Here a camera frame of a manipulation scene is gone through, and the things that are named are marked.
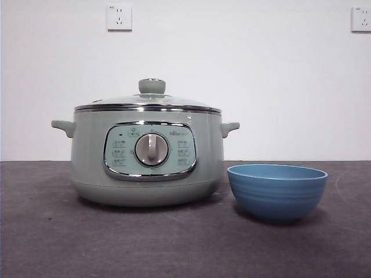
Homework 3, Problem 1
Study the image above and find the glass lid with green knob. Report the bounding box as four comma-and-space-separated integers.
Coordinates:
74, 78, 221, 112

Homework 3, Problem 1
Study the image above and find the pale green electric steamer pot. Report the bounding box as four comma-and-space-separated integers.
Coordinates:
51, 108, 241, 208

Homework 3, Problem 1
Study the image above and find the blue ribbed bowl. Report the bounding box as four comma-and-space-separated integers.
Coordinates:
227, 163, 329, 224

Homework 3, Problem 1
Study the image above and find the white wall socket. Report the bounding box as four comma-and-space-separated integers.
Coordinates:
107, 4, 133, 32
351, 6, 371, 32

